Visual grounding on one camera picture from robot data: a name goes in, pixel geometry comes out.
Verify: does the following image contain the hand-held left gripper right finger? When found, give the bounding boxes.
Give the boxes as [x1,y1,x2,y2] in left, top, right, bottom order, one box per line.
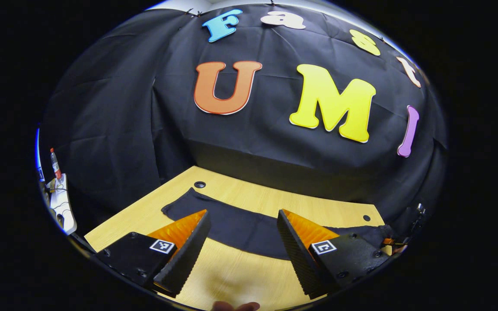
[276,209,390,299]

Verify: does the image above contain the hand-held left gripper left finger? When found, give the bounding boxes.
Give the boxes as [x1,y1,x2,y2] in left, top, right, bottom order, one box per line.
[96,209,212,298]

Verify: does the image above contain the dark grey jeans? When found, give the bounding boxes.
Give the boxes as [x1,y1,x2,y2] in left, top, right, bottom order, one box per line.
[161,188,394,260]

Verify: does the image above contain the black backdrop cloth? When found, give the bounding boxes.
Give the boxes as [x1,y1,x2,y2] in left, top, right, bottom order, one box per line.
[39,3,448,236]

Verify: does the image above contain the red capped bottle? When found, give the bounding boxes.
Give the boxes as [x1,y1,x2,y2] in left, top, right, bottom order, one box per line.
[50,148,63,182]

